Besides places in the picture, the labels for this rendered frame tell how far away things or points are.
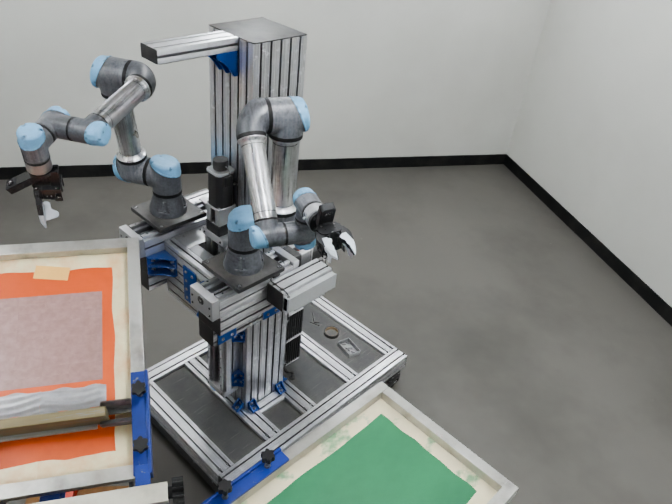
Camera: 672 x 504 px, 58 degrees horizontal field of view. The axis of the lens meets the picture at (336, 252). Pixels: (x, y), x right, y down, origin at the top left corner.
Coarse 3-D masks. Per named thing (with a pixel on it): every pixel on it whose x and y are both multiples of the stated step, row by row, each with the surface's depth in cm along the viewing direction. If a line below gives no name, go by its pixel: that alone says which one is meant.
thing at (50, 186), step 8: (56, 168) 189; (32, 176) 185; (40, 176) 185; (48, 176) 186; (56, 176) 188; (32, 184) 189; (40, 184) 189; (48, 184) 190; (56, 184) 191; (40, 192) 190; (48, 192) 190; (56, 192) 191; (56, 200) 194
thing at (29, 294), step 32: (0, 288) 189; (32, 288) 191; (0, 320) 184; (32, 320) 186; (0, 352) 179; (32, 352) 181; (0, 384) 175; (32, 384) 176; (0, 448) 166; (32, 448) 168
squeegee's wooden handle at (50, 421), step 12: (96, 408) 166; (0, 420) 160; (12, 420) 161; (24, 420) 161; (36, 420) 162; (48, 420) 162; (60, 420) 163; (72, 420) 164; (84, 420) 166; (96, 420) 168; (0, 432) 161; (12, 432) 163; (24, 432) 165
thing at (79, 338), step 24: (48, 288) 192; (72, 288) 194; (96, 288) 196; (48, 312) 188; (72, 312) 190; (96, 312) 191; (48, 336) 185; (72, 336) 186; (96, 336) 187; (48, 360) 181; (72, 360) 182; (96, 360) 184; (48, 384) 177; (72, 384) 179; (96, 432) 173; (48, 456) 167; (72, 456) 169
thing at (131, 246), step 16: (96, 240) 201; (112, 240) 202; (128, 240) 203; (0, 256) 192; (16, 256) 194; (32, 256) 196; (48, 256) 197; (64, 256) 199; (128, 256) 200; (128, 272) 197; (128, 288) 194; (144, 368) 184; (32, 480) 161; (48, 480) 161; (64, 480) 162; (80, 480) 163; (96, 480) 164; (112, 480) 164; (128, 480) 166; (0, 496) 157; (16, 496) 158; (32, 496) 161
